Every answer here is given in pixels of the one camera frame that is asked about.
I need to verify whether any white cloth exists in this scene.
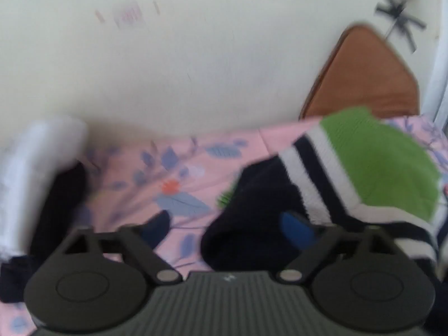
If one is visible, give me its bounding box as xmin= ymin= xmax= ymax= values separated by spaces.
xmin=0 ymin=116 xmax=88 ymax=258

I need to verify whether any green navy white striped sweater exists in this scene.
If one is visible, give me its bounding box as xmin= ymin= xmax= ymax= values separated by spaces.
xmin=200 ymin=107 xmax=442 ymax=273

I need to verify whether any brown wooden headboard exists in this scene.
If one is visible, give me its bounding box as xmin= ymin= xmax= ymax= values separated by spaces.
xmin=299 ymin=24 xmax=421 ymax=120

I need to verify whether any pink floral bedsheet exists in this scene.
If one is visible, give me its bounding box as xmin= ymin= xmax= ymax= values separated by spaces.
xmin=0 ymin=114 xmax=448 ymax=336

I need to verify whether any dark cloth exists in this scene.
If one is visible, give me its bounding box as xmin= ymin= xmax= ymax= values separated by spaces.
xmin=0 ymin=163 xmax=88 ymax=304

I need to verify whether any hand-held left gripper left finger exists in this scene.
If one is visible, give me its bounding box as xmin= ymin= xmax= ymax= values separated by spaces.
xmin=64 ymin=211 xmax=184 ymax=285

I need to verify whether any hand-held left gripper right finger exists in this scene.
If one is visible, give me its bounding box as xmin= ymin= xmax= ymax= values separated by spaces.
xmin=278 ymin=210 xmax=398 ymax=285

